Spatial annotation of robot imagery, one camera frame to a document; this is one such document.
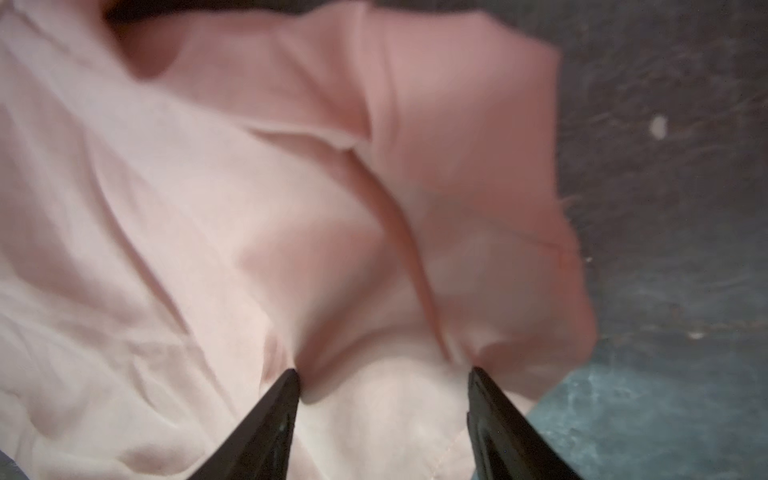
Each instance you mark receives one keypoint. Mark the pink shorts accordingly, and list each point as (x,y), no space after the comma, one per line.
(192,204)

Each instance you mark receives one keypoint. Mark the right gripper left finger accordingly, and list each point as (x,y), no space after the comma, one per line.
(259,447)

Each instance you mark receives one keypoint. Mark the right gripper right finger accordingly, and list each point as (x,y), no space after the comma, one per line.
(505,445)

